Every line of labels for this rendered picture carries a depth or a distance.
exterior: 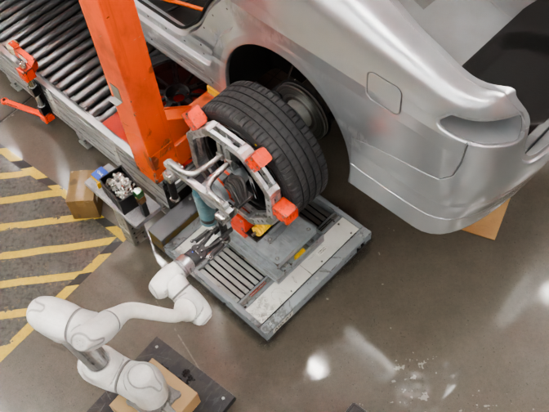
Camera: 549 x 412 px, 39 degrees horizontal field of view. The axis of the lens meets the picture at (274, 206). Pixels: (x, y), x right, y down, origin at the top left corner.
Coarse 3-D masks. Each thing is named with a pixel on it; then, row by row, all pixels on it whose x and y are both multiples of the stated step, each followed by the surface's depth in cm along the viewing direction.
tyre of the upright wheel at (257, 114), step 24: (216, 96) 348; (240, 96) 335; (264, 96) 334; (216, 120) 339; (240, 120) 326; (264, 120) 327; (288, 120) 329; (264, 144) 323; (288, 144) 327; (312, 144) 333; (216, 168) 377; (288, 168) 327; (312, 168) 336; (288, 192) 334; (312, 192) 344
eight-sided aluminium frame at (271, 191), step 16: (208, 128) 332; (224, 128) 332; (192, 144) 356; (224, 144) 329; (240, 144) 327; (208, 160) 370; (240, 160) 327; (256, 176) 326; (272, 192) 330; (240, 208) 368; (256, 224) 363; (272, 224) 348
